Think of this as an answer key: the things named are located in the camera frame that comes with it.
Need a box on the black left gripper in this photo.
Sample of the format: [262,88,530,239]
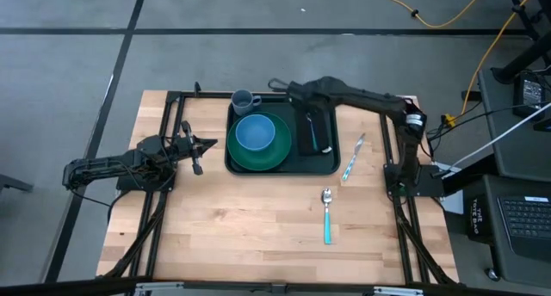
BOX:
[171,120,219,176]

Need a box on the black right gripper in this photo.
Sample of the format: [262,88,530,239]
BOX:
[267,75,345,123]

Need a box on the black cloth napkin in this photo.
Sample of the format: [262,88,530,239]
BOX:
[296,106,334,157]

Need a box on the fork with teal handle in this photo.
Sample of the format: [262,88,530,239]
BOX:
[306,113,319,152]

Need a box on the blue bowl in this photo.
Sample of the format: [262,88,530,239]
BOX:
[235,114,276,152]

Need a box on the green round plate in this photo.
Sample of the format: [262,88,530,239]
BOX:
[226,111,293,172]

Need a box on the blue-grey mug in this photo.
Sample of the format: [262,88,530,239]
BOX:
[231,89,263,117]

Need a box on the knife with teal handle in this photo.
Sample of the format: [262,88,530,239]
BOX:
[341,133,367,182]

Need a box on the spoon with teal handle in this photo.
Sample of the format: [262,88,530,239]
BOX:
[320,188,334,246]

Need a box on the dark green plastic tray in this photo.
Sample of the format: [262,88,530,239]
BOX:
[224,96,342,177]

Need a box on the grey chair foot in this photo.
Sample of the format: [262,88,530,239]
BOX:
[0,174,34,194]

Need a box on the black crossbar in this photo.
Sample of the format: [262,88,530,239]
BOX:
[0,276,551,296]

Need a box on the black tote bag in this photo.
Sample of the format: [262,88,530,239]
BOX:
[467,192,496,245]

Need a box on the black desk leg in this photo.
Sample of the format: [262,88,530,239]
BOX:
[490,0,551,84]

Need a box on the black power supply box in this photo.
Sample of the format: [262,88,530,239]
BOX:
[512,71,551,120]

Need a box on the black laptop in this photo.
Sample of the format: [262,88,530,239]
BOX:
[497,195,551,262]

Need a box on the dark grey laptop desk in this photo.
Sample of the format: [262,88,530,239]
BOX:
[481,175,551,288]

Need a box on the black metal table frame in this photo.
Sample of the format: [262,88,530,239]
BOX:
[96,81,460,288]

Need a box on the silver bracket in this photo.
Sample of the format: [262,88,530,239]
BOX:
[372,286,425,296]
[133,281,185,296]

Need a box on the yellow cable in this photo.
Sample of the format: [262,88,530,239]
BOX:
[461,0,546,116]
[356,0,488,29]

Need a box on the black cable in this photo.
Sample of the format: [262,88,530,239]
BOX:
[425,104,524,142]

